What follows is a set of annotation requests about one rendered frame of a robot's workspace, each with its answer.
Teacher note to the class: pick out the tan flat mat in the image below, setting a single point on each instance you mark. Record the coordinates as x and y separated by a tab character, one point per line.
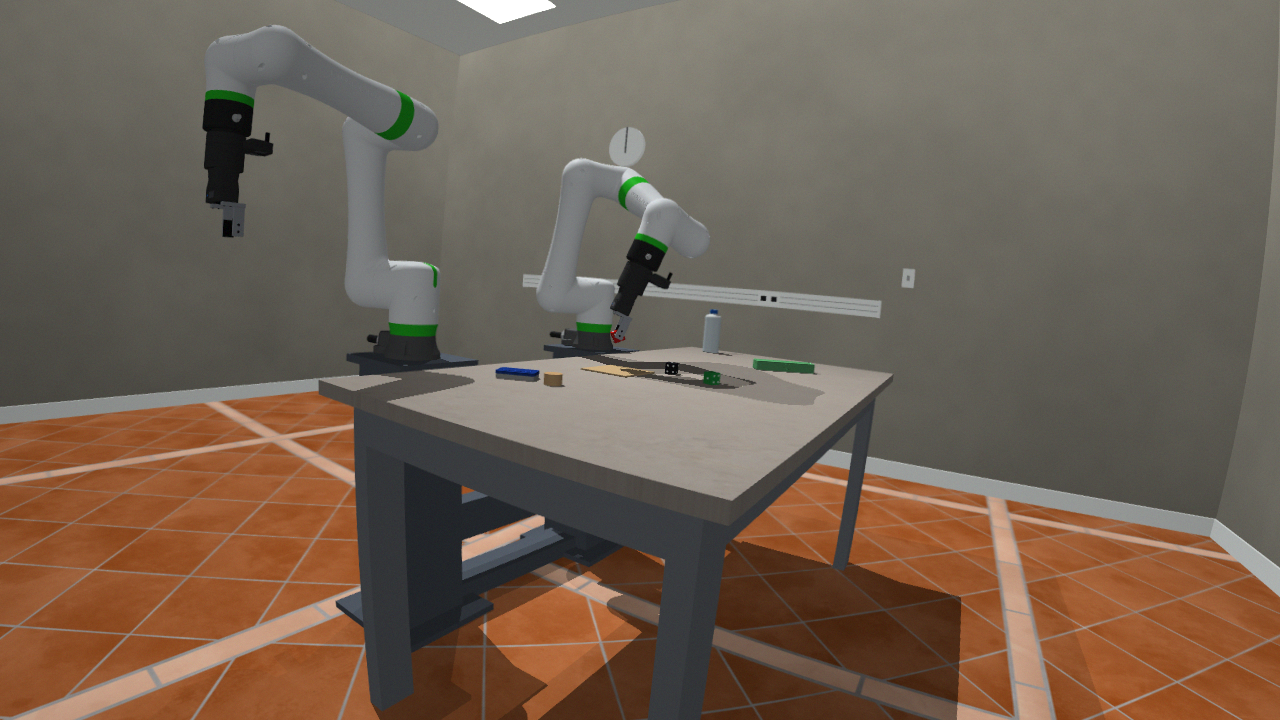
618	370

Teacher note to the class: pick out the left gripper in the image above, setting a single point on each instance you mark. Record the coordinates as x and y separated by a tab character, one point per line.
634	279

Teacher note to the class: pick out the white plastic bottle with blue cap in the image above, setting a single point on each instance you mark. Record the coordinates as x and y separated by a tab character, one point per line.
712	332

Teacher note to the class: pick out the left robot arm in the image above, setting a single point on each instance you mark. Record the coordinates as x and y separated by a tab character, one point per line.
663	222

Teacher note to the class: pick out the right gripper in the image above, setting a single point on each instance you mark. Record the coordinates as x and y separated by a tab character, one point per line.
226	123

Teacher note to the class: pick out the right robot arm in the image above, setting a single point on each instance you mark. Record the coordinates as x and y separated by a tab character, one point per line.
236	65

